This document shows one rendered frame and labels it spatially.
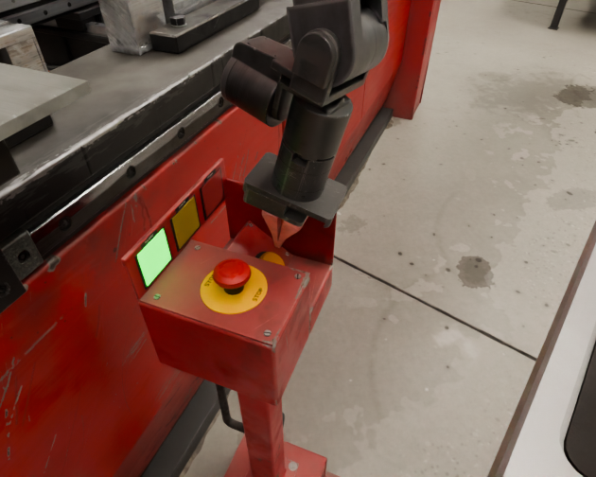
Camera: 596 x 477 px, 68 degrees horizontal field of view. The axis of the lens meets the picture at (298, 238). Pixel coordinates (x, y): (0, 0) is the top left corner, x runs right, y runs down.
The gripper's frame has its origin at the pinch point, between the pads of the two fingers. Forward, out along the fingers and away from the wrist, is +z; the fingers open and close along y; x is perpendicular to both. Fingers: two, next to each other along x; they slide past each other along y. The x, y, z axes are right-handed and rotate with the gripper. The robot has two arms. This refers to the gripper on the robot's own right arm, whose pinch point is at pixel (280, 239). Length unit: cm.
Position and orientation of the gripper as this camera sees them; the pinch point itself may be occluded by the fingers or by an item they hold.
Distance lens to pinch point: 54.9
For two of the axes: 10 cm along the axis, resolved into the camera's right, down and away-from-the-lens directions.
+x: -3.5, 6.2, -7.0
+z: -2.3, 6.6, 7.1
